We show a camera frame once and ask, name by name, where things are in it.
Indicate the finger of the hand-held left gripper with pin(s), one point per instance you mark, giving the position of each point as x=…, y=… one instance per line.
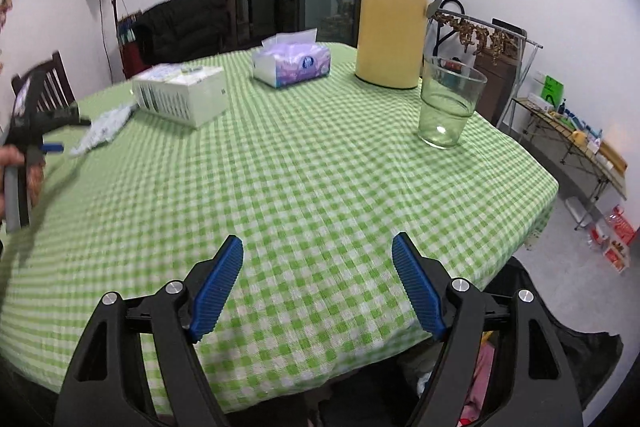
x=70, y=117
x=52, y=148

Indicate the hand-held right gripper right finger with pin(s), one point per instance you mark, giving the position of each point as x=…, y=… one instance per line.
x=417, y=287

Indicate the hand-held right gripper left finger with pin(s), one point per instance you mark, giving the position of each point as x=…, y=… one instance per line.
x=220, y=287

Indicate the pink wrapper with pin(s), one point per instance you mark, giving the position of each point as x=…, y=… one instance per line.
x=480, y=372

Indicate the person's left hand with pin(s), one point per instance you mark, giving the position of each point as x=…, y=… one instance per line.
x=11, y=158

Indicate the dark wooden chair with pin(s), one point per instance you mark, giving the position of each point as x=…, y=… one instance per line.
x=60, y=82

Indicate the red folded banner bag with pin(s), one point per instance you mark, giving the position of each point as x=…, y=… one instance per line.
x=132, y=59

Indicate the white cardboard box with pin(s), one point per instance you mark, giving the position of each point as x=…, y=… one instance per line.
x=185, y=99

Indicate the black puffer jacket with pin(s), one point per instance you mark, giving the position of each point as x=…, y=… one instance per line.
x=185, y=24

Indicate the green checked tablecloth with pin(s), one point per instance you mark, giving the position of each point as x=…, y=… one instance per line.
x=300, y=157

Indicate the clear drinking glass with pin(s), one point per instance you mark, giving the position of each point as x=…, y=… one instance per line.
x=445, y=107

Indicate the red packages on floor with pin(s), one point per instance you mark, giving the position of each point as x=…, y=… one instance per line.
x=617, y=232

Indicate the folding table with clutter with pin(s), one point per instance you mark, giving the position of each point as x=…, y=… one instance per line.
x=585, y=147

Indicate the brown board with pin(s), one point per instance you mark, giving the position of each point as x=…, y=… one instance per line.
x=500, y=82

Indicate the purple tissue pack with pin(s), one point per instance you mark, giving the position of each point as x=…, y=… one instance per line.
x=295, y=64

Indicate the green sign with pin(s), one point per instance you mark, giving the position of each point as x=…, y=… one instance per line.
x=551, y=89

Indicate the yellow thermos jug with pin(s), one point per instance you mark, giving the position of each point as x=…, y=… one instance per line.
x=390, y=32

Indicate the metal drying rack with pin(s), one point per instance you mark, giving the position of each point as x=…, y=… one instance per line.
x=475, y=32

